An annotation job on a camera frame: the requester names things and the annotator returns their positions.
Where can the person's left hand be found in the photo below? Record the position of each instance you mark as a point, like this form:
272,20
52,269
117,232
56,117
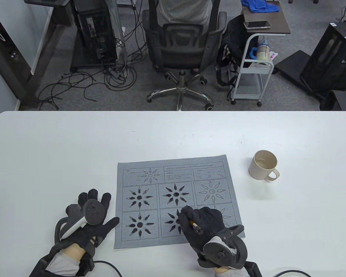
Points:
106,228

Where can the person's right hand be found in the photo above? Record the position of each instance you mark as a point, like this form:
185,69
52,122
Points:
210,222

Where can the grey water writing practice cloth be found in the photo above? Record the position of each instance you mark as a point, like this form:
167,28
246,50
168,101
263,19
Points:
150,173

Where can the person's left forearm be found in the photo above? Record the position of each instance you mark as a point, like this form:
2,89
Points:
65,261

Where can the blue cloth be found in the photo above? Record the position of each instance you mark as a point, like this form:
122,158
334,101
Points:
259,5

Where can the dark grey handheld controller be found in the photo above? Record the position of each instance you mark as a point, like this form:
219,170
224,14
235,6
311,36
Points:
219,251
93,213

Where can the beige mug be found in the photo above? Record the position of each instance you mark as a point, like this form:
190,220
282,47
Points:
258,172

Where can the black mesh office chair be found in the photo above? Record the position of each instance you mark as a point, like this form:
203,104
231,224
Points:
184,46

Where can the white drinking bottle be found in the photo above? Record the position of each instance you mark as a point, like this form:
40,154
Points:
262,52

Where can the black flat base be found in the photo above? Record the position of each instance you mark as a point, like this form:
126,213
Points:
291,63

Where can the colourful paper card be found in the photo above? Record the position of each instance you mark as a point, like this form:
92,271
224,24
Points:
273,55

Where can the black backpack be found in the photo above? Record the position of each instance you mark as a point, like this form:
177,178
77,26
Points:
233,37

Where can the black computer tower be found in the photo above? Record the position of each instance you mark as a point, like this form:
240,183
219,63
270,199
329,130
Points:
95,34

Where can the dark smartphone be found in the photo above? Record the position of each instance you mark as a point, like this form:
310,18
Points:
256,25

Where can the black open computer case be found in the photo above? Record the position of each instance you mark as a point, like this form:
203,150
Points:
328,57

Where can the dark desk with white panel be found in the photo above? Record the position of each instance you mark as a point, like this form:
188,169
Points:
43,34

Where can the white cart brown top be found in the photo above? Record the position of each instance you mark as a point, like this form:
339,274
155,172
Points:
276,23

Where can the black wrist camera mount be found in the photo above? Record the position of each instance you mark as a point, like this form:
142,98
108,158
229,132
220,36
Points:
88,264
253,269

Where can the dark vertical post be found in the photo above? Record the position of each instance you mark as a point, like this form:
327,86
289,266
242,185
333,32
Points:
8,57

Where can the aluminium frame post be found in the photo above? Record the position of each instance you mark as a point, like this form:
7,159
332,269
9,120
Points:
116,28

